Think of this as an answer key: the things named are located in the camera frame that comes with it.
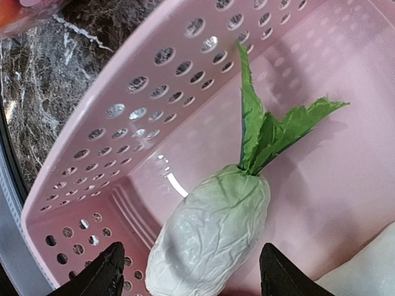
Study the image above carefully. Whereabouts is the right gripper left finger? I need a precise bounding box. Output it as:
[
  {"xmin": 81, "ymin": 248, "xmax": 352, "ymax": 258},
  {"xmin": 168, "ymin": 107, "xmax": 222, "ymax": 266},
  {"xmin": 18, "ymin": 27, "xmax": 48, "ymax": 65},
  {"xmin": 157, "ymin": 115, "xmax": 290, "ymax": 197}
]
[{"xmin": 50, "ymin": 242, "xmax": 125, "ymax": 296}]

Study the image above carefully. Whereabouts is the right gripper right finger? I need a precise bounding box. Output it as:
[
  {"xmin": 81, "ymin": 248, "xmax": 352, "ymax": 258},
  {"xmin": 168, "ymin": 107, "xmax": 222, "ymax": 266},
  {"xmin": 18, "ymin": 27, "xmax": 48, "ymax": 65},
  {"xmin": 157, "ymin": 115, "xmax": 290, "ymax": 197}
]
[{"xmin": 259, "ymin": 243, "xmax": 333, "ymax": 296}]

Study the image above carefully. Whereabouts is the white toy radish with leaves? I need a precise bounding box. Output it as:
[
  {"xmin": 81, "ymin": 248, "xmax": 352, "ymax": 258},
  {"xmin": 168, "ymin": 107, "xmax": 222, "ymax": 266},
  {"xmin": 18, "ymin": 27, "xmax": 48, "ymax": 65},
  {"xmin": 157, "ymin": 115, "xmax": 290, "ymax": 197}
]
[{"xmin": 145, "ymin": 46, "xmax": 346, "ymax": 295}]

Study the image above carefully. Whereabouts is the pink perforated plastic basket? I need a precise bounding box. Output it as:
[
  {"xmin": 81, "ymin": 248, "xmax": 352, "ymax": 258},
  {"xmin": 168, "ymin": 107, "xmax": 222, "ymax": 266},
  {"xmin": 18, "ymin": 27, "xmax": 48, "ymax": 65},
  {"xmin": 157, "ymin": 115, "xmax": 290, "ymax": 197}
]
[{"xmin": 21, "ymin": 1, "xmax": 394, "ymax": 295}]

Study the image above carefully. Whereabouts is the clear zip top bag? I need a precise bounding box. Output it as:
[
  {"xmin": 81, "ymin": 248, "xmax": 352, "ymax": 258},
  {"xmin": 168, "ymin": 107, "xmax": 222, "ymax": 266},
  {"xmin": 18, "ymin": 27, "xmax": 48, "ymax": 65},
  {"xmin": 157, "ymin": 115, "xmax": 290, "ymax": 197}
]
[{"xmin": 1, "ymin": 0, "xmax": 69, "ymax": 39}]

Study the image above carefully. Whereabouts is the white toy radish right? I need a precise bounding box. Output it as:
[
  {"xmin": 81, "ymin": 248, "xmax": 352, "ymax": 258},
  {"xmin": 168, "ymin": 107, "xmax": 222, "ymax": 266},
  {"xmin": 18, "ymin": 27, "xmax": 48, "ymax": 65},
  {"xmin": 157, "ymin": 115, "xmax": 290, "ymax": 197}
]
[{"xmin": 316, "ymin": 223, "xmax": 394, "ymax": 296}]

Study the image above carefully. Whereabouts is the white slotted cable duct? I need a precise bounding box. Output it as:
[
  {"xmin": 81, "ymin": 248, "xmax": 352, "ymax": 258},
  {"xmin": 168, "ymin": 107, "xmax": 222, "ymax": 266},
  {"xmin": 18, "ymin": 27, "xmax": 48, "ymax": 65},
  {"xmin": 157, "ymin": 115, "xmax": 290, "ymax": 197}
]
[{"xmin": 1, "ymin": 152, "xmax": 52, "ymax": 295}]

